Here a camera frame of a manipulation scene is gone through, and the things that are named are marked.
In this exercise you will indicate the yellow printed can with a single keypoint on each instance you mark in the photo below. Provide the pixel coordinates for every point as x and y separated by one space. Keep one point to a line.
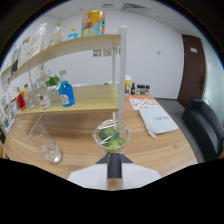
93 22

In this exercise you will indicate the orange printed paper sheet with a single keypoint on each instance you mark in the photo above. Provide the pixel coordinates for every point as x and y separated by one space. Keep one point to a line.
143 101

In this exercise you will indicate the small potted plant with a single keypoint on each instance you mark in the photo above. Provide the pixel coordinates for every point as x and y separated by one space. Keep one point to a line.
42 70

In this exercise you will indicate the clear bottle orange cap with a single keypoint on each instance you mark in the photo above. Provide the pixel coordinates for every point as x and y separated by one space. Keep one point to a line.
29 100

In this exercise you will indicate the ceiling air vent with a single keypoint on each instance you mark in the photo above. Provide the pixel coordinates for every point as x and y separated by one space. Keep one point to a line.
133 6

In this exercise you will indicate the glass jar wooden lid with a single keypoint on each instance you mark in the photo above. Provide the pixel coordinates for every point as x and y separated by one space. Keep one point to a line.
22 51

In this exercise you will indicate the yellow red cup white lid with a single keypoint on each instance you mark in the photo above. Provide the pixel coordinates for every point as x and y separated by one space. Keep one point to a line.
128 84

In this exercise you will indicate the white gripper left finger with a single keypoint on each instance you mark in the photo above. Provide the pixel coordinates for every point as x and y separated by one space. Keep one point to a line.
93 175

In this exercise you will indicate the clear bottle green cap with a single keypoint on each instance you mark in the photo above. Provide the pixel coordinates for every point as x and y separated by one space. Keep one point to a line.
57 33

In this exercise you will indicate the brown door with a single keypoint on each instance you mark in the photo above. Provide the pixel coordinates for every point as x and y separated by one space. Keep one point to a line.
191 71

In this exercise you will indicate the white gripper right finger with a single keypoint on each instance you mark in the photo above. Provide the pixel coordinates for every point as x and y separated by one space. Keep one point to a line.
136 175

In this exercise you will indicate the black chair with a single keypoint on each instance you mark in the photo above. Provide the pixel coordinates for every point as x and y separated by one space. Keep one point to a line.
205 128

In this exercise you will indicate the red liquid bottle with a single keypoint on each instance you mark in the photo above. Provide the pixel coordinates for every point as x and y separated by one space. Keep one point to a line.
20 101

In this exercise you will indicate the blue liquor bottle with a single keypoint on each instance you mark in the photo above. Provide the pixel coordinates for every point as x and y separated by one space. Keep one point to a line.
66 95

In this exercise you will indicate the two-tier wooden shelf white frame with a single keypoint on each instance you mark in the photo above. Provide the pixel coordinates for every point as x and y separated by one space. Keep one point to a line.
90 98

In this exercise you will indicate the clear drinking glass with ice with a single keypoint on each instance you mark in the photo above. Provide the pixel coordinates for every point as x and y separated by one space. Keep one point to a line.
45 143

